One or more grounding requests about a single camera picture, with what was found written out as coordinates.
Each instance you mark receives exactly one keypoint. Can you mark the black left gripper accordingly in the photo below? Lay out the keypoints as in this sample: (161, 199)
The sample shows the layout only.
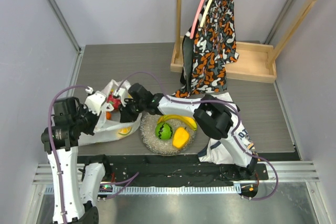
(95, 118)

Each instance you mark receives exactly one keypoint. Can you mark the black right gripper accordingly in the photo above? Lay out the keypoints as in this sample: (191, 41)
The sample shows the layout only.
(130, 108)

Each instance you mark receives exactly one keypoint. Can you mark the white plastic bag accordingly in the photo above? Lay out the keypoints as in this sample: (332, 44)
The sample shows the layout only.
(111, 130)

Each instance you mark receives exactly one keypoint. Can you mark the red fake dragon fruit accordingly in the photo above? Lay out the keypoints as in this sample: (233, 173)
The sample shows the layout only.
(115, 102)

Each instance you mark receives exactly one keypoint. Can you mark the green fake watermelon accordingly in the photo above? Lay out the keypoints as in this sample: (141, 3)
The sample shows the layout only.
(163, 131)

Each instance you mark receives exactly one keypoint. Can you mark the yellow fake bell pepper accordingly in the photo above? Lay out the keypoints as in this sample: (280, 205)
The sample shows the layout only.
(180, 138)

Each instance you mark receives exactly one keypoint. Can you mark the yellow fake banana bunch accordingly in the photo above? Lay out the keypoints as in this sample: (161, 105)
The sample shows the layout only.
(190, 122)

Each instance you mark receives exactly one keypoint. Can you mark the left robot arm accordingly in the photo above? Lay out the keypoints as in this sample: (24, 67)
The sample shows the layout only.
(75, 198)

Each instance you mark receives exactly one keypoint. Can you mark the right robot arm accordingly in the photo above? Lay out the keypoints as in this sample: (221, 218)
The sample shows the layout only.
(218, 119)

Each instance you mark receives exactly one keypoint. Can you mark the fake orange fruit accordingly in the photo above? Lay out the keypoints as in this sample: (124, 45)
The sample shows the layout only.
(108, 115)

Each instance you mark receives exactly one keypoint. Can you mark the round glass plate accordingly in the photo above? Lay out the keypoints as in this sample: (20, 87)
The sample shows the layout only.
(158, 146)

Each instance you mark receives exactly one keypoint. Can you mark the zebra striped garment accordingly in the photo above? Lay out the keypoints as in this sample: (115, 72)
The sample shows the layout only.
(188, 54)

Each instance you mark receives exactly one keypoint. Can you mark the pink clothes hanger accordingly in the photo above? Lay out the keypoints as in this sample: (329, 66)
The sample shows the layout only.
(193, 27)

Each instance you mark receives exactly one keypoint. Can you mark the camouflage patterned garment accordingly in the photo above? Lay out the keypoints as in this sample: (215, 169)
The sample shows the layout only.
(214, 48)

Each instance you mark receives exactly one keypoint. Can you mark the white navy-trimmed tank top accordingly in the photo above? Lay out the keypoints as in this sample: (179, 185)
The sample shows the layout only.
(236, 148)

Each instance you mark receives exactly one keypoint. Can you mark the wooden clothes rack base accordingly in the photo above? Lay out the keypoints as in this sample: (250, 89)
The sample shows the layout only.
(257, 61)

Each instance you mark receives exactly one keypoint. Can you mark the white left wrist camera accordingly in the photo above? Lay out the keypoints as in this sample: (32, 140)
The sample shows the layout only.
(96, 102)

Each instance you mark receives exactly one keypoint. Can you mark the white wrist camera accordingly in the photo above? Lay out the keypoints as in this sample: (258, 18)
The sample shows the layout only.
(96, 102)
(121, 94)

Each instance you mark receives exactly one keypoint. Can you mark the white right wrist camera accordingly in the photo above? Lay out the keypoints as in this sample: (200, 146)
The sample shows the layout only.
(121, 94)

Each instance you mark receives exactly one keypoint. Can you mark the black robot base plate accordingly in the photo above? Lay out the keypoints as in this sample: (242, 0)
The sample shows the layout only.
(176, 171)

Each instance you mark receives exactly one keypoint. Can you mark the white slotted cable duct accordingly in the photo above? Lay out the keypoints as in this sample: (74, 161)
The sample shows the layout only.
(235, 189)

